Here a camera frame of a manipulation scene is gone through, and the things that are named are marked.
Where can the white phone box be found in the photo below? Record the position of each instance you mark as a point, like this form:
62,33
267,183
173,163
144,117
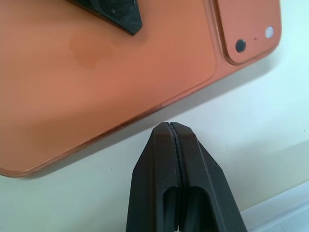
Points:
229,145

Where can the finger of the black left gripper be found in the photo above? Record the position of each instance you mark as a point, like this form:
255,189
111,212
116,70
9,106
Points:
116,14

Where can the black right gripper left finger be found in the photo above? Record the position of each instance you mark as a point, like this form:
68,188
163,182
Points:
154,164

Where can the orange smartphone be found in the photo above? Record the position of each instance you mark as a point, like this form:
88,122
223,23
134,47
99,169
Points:
125,79

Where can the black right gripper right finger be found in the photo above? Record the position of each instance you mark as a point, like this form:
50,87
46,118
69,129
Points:
198,169

